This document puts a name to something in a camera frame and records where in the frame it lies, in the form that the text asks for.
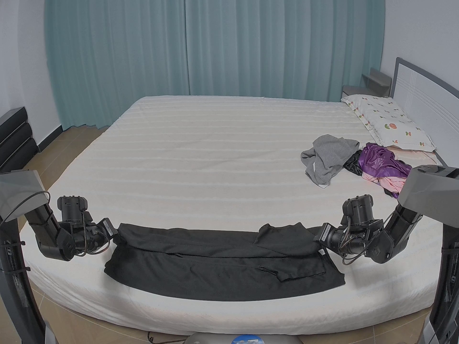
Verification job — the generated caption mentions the bed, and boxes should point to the bed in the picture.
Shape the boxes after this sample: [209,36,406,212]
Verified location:
[16,57,459,336]

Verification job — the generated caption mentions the white printed pillow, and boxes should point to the white printed pillow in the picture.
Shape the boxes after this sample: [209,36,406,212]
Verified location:
[341,94,437,153]

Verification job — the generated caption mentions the grey garment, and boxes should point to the grey garment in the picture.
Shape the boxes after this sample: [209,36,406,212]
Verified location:
[301,134,360,189]

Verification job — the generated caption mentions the black T-shirt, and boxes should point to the black T-shirt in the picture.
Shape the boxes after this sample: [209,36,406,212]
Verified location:
[104,222,346,302]

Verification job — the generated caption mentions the grey bedside table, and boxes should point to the grey bedside table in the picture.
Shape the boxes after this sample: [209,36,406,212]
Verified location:
[341,67,392,101]

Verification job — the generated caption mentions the purple satin garment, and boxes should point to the purple satin garment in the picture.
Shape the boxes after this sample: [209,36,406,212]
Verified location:
[359,144,413,199]

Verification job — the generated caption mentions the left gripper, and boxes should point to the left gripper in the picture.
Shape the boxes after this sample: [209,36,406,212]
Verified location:
[88,219,117,252]

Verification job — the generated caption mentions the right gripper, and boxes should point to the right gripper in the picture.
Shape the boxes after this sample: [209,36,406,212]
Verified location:
[317,223,354,256]

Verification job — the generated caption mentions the black shiny garment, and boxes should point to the black shiny garment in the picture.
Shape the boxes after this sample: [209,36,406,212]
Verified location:
[344,150,364,176]

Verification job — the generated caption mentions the pink garment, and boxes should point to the pink garment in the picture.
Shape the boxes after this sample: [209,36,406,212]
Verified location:
[362,172,407,193]

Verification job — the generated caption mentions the black chest of drawers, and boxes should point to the black chest of drawers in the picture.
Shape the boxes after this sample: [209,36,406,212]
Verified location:
[0,107,41,169]

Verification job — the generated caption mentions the blue-green curtain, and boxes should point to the blue-green curtain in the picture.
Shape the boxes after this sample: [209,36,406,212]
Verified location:
[185,0,386,102]
[45,0,191,130]

